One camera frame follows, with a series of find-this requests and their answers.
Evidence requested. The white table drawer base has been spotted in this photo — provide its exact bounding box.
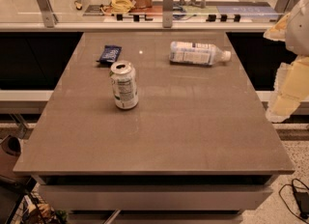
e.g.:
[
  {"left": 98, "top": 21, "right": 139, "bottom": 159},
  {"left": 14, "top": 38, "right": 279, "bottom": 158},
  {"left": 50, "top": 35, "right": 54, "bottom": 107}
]
[{"left": 39, "top": 180, "right": 272, "bottom": 224}]

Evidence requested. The black power adapter with cable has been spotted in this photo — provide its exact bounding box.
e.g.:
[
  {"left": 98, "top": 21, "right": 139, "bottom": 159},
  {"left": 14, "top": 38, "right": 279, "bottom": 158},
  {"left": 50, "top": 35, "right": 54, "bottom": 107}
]
[{"left": 278, "top": 178, "right": 309, "bottom": 224}]

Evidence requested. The middle metal railing post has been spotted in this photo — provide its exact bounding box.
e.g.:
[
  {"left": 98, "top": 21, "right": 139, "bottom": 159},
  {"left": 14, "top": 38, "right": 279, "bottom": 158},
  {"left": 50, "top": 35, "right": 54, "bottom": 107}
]
[{"left": 162, "top": 0, "right": 174, "bottom": 28}]

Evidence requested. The brown bin at left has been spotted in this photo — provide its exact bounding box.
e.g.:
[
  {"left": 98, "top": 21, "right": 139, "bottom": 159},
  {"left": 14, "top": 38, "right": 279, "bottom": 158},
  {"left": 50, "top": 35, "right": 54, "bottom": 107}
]
[{"left": 0, "top": 135, "right": 29, "bottom": 185}]

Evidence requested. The white green soda can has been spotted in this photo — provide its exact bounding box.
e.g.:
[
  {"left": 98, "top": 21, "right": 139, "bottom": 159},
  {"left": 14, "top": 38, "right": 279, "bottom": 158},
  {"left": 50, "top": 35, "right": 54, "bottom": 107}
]
[{"left": 109, "top": 61, "right": 138, "bottom": 110}]

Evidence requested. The clear plastic bottle blue label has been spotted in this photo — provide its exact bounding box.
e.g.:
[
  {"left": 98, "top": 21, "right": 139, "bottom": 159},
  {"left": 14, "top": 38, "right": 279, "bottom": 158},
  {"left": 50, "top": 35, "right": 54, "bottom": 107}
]
[{"left": 170, "top": 42, "right": 232, "bottom": 66}]

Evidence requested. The dark blue snack packet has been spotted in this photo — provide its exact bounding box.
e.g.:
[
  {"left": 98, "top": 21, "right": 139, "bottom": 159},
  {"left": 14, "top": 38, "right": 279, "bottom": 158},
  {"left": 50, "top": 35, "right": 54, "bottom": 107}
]
[{"left": 98, "top": 45, "right": 122, "bottom": 64}]

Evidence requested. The coiled yellow cable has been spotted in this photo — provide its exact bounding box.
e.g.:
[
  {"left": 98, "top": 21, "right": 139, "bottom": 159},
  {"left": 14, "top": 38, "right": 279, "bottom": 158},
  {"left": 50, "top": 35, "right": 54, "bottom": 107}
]
[{"left": 99, "top": 0, "right": 136, "bottom": 15}]

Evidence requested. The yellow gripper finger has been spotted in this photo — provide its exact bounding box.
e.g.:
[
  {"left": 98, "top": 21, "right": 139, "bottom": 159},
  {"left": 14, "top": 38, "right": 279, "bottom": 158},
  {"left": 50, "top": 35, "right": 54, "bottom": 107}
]
[
  {"left": 266, "top": 56, "right": 309, "bottom": 123},
  {"left": 264, "top": 14, "right": 290, "bottom": 42}
]

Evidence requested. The left metal railing post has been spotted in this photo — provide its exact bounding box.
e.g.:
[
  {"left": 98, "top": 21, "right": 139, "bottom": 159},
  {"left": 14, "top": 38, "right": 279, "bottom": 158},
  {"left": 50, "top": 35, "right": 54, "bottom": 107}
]
[{"left": 37, "top": 0, "right": 58, "bottom": 28}]

